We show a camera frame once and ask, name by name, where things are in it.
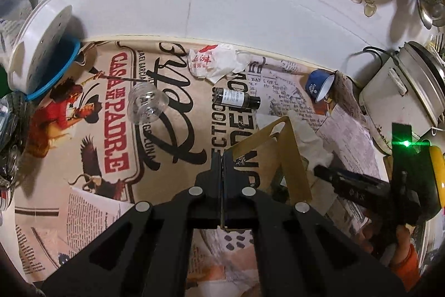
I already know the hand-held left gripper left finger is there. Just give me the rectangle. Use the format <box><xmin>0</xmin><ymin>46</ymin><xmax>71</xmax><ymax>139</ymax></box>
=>
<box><xmin>42</xmin><ymin>151</ymin><xmax>223</xmax><ymax>297</ymax></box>

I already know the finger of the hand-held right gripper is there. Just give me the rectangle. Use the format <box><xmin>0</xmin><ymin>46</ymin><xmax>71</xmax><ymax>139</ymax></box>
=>
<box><xmin>314</xmin><ymin>166</ymin><xmax>394</xmax><ymax>211</ymax></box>

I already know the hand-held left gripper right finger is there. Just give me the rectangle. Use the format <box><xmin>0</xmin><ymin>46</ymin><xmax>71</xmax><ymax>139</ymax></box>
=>
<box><xmin>223</xmin><ymin>150</ymin><xmax>407</xmax><ymax>297</ymax></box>

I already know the gold cardboard piece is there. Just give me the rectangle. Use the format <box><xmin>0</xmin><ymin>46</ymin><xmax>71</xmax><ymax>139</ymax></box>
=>
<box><xmin>224</xmin><ymin>116</ymin><xmax>313</xmax><ymax>204</ymax></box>

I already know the person's right forearm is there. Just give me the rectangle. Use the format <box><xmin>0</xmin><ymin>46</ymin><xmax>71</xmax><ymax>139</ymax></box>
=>
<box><xmin>389</xmin><ymin>243</ymin><xmax>423</xmax><ymax>293</ymax></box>

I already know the person's right hand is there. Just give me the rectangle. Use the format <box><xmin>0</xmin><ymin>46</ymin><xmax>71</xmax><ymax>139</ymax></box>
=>
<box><xmin>357</xmin><ymin>209</ymin><xmax>413</xmax><ymax>265</ymax></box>

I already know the black container with yellow lid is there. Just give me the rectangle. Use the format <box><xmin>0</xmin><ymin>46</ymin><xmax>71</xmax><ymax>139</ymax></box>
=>
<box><xmin>415</xmin><ymin>143</ymin><xmax>445</xmax><ymax>218</ymax></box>

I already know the white tissue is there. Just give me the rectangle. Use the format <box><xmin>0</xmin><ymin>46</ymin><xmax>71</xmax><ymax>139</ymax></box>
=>
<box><xmin>288</xmin><ymin>108</ymin><xmax>335</xmax><ymax>173</ymax></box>

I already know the white rice cooker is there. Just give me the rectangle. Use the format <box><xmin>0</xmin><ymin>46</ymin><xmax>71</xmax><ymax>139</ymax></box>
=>
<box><xmin>359</xmin><ymin>41</ymin><xmax>445</xmax><ymax>156</ymax></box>

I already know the dark bottle with white label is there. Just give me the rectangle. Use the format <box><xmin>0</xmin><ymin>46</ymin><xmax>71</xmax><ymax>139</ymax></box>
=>
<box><xmin>213</xmin><ymin>87</ymin><xmax>261</xmax><ymax>110</ymax></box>

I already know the clear glass jar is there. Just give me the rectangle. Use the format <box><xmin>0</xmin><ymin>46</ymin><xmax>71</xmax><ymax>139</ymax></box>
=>
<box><xmin>127</xmin><ymin>83</ymin><xmax>171</xmax><ymax>124</ymax></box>

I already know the blue enamel cup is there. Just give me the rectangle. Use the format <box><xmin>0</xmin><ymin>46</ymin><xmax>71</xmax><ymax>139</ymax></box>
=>
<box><xmin>305</xmin><ymin>70</ymin><xmax>338</xmax><ymax>103</ymax></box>

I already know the printed paper table cover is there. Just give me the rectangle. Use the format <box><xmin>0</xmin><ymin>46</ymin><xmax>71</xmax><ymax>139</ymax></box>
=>
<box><xmin>14</xmin><ymin>38</ymin><xmax>393</xmax><ymax>297</ymax></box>

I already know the crumpled white plastic bag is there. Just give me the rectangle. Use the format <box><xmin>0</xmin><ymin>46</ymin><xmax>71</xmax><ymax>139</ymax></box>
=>
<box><xmin>187</xmin><ymin>43</ymin><xmax>265</xmax><ymax>84</ymax></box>

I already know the blue plastic basin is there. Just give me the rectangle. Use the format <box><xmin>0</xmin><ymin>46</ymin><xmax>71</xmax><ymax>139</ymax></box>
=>
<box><xmin>26</xmin><ymin>39</ymin><xmax>83</xmax><ymax>101</ymax></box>

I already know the white perforated round lid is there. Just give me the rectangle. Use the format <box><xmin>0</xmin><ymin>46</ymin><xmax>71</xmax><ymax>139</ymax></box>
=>
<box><xmin>7</xmin><ymin>0</ymin><xmax>74</xmax><ymax>93</ymax></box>

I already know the black power cable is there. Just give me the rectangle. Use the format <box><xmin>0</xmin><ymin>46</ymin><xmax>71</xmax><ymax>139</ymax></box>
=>
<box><xmin>363</xmin><ymin>46</ymin><xmax>400</xmax><ymax>58</ymax></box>

